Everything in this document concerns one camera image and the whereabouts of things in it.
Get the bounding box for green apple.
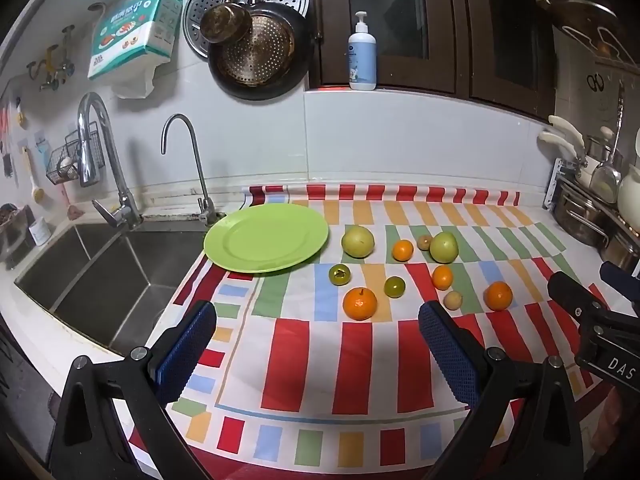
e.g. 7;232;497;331
430;231;459;264

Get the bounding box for colourful striped table mat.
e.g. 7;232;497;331
127;183;626;480

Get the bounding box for thin gooseneck faucet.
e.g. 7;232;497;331
159;112;220;226

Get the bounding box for wall hook set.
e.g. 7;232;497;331
26;24;75;91

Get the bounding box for large chrome kitchen faucet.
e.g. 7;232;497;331
76;91;143;230

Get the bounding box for black wire sponge basket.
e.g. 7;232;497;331
47;122;105;185

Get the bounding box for dark wooden window frame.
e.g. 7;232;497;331
310;0;556;120

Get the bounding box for small brass saucepan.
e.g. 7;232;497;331
200;0;250;46

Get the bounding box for small orange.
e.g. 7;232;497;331
392;240;414;262
432;266;454;290

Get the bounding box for stainless steel double sink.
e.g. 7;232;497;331
16;220;205;356

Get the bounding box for green plastic plate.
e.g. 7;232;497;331
203;203;329;274

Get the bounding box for small white cup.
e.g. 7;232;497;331
28;218;52;247

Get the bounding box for large orange mandarin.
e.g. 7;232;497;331
343;287;378;321

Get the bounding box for yellow-green pear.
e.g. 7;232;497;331
341;226;375;259

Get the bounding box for black frying pan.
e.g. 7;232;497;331
208;0;314;101

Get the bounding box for white pump soap bottle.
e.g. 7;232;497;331
347;11;378;91

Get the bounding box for long handled dish brush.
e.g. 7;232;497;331
22;146;46;204

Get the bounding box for small tan fruit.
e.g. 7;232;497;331
442;290;463;311

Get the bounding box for small green fruit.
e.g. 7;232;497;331
329;263;352;286
384;276;406;299

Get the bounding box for steel pots on right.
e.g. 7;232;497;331
551;177;639;273

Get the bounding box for steel ladle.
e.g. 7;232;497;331
590;80;625;205

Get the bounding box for cream handled pan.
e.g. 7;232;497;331
538;115;599;186

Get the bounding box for small brown fruit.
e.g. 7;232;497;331
416;235;433;252

